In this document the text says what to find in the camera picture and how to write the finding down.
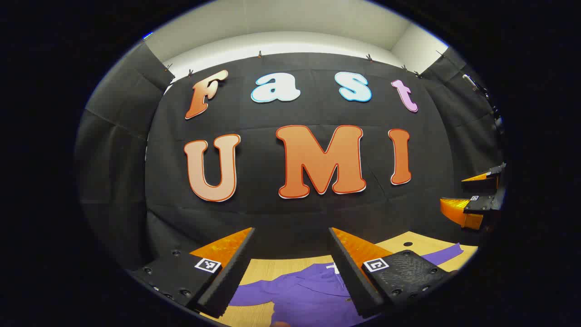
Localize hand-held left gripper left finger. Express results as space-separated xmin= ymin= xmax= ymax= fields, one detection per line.
xmin=129 ymin=227 xmax=256 ymax=319

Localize purple button shirt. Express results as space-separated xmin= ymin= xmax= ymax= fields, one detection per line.
xmin=228 ymin=243 xmax=464 ymax=327

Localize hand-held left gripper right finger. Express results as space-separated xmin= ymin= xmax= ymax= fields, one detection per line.
xmin=328 ymin=227 xmax=460 ymax=319

